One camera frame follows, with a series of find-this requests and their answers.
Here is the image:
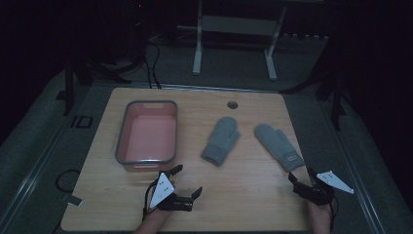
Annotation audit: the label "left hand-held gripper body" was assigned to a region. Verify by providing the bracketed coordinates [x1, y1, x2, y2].
[144, 172, 195, 213]

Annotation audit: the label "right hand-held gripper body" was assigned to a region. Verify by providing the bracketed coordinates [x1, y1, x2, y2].
[293, 170, 355, 207]

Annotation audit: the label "grey mitten with label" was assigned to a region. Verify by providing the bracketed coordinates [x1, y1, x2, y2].
[253, 123, 306, 174]

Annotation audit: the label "pink bin with grey rim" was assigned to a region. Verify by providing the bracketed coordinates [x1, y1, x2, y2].
[115, 99, 179, 173]

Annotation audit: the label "plain grey mitten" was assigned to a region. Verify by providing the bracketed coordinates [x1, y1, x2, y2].
[200, 116, 242, 168]

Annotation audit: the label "person's right hand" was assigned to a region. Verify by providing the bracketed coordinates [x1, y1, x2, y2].
[307, 199, 332, 222]

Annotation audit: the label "person's left hand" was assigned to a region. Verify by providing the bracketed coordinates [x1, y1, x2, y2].
[143, 209, 173, 225]

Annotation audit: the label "black tripod stand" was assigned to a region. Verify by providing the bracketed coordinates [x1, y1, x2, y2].
[56, 57, 132, 117]
[281, 62, 348, 132]

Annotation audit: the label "grey tape piece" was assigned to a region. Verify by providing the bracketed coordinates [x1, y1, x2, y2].
[59, 193, 84, 208]

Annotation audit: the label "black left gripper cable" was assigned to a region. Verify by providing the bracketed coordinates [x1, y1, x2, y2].
[141, 180, 159, 222]

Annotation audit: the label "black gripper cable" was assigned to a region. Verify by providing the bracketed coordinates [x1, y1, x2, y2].
[329, 194, 339, 230]
[141, 180, 159, 222]

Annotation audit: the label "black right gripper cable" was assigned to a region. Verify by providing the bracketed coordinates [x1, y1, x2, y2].
[329, 194, 339, 230]

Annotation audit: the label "black cable loop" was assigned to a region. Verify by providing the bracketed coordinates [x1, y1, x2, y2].
[55, 169, 82, 193]

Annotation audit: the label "black floor cables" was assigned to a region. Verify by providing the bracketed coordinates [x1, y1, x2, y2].
[142, 40, 163, 90]

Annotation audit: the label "white metal desk frame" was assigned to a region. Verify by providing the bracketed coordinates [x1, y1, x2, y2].
[191, 0, 288, 82]

